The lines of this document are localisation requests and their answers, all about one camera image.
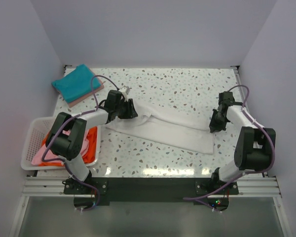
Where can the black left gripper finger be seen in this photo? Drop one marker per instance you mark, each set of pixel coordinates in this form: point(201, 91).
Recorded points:
point(131, 109)
point(124, 116)

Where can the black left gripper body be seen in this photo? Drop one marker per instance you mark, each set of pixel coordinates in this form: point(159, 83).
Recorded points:
point(124, 106)

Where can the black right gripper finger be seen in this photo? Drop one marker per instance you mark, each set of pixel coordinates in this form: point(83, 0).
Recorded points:
point(217, 129)
point(212, 124)

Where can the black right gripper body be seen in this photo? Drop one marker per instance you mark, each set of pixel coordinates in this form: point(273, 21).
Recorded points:
point(220, 119)

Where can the white t shirt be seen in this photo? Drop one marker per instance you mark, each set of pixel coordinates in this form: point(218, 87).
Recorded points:
point(167, 126)

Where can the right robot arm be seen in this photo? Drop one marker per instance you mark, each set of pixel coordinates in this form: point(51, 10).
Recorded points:
point(255, 148)

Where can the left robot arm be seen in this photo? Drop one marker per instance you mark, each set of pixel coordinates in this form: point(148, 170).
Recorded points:
point(65, 139)

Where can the folded pink t shirt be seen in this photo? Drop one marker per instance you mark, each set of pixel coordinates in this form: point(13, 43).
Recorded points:
point(86, 96)

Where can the folded teal t shirt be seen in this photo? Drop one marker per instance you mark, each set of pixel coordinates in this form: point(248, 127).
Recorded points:
point(76, 84)

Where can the crumpled orange t shirt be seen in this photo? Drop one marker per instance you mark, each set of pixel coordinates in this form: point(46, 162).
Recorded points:
point(88, 150)

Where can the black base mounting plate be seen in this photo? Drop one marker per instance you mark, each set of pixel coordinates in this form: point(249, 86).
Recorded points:
point(104, 191)

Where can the white plastic basket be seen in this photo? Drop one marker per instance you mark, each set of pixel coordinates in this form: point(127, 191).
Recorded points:
point(39, 128)

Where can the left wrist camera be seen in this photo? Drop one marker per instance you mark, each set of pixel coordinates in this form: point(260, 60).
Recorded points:
point(125, 91)

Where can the aluminium frame rail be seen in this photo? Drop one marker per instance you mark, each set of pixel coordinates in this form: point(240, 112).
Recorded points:
point(45, 211)

